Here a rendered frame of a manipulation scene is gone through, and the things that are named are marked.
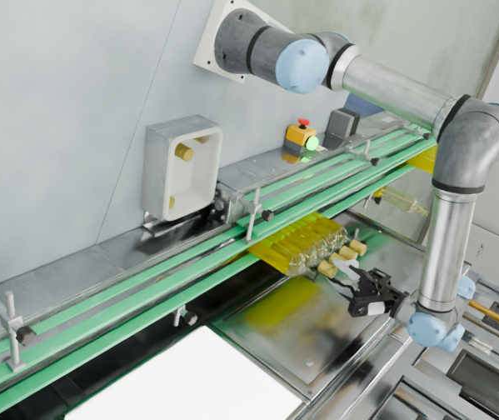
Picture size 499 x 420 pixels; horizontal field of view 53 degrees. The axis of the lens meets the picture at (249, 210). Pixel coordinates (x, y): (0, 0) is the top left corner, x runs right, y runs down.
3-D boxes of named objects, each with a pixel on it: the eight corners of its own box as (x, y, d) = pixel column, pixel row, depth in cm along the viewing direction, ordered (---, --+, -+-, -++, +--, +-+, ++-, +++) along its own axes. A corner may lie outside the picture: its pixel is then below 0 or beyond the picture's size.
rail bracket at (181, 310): (148, 311, 126) (185, 341, 120) (150, 290, 123) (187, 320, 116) (161, 304, 129) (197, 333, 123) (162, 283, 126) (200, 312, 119)
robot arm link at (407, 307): (405, 334, 125) (416, 310, 120) (389, 324, 127) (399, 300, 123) (416, 321, 130) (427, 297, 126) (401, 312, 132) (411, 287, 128)
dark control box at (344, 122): (326, 130, 185) (345, 138, 181) (331, 109, 181) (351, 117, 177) (336, 126, 191) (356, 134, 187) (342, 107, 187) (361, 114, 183)
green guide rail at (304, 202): (236, 223, 138) (257, 237, 134) (236, 220, 138) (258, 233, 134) (451, 119, 263) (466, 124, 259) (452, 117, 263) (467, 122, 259)
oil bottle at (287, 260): (235, 243, 144) (294, 281, 134) (237, 227, 141) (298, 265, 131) (247, 237, 148) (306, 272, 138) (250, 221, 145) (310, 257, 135)
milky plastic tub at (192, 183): (141, 208, 125) (164, 224, 121) (147, 126, 114) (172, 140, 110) (190, 190, 138) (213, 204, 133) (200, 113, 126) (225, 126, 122)
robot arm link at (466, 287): (466, 301, 108) (448, 337, 113) (482, 281, 116) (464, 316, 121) (433, 282, 112) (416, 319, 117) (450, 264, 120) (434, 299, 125)
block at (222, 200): (207, 215, 138) (225, 226, 135) (211, 185, 133) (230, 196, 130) (215, 211, 141) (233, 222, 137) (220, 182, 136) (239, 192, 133)
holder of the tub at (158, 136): (139, 225, 128) (159, 239, 124) (146, 126, 114) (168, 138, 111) (187, 206, 140) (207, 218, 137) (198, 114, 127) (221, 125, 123)
